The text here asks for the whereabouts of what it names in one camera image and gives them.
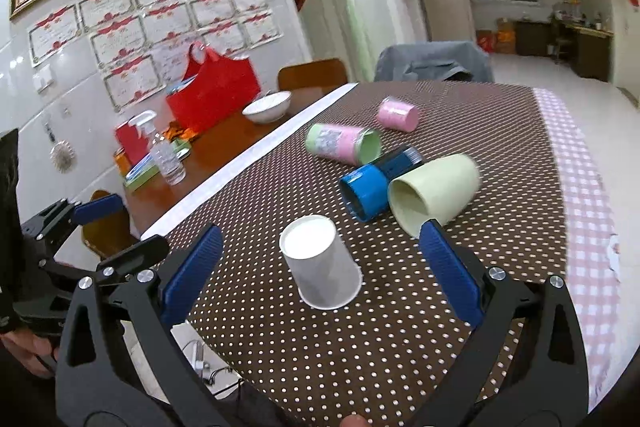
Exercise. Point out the wooden chair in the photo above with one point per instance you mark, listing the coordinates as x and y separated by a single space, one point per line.
312 74
107 232

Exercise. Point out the pink and green cup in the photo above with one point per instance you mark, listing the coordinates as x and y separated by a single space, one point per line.
340 142

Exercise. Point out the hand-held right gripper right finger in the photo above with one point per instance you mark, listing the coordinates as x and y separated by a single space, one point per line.
450 277

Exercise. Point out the brown polka dot tablecloth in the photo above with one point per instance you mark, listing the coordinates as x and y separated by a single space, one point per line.
300 357

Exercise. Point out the white paper cup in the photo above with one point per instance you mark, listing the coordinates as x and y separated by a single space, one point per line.
320 264

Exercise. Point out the pink plastic cup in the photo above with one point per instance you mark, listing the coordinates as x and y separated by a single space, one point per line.
397 114

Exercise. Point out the round wall ornament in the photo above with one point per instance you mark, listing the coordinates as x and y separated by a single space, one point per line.
63 155

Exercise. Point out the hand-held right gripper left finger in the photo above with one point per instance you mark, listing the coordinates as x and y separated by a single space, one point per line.
195 272

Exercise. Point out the red bag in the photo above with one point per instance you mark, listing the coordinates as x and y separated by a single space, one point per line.
215 92

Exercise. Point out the white bowl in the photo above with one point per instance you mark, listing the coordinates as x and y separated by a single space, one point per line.
267 108

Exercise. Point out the brown cardboard box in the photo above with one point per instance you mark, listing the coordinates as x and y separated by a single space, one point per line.
506 38

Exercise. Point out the light green plastic cup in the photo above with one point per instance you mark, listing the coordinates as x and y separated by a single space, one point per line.
440 192

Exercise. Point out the red cardboard box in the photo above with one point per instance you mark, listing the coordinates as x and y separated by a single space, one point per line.
486 41

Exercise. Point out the orange snack packet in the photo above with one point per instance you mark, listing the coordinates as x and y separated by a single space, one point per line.
179 134

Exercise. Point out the clear spray bottle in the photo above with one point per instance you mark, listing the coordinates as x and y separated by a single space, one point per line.
167 157

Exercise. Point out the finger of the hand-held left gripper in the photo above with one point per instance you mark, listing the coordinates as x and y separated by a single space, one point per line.
100 208
137 251

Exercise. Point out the blue plastic cup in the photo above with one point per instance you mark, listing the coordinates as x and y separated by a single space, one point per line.
367 188

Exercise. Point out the pink checked cloth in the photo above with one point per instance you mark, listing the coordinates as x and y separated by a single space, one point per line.
585 217

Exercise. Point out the person's left hand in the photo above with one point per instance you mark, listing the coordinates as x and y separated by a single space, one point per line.
25 349

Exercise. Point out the dark wooden desk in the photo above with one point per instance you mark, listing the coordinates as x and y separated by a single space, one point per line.
590 49

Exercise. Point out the white wall switch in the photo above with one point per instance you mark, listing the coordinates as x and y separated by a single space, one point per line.
43 77

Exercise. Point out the grey covered chair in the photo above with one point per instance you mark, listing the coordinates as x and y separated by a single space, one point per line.
432 62

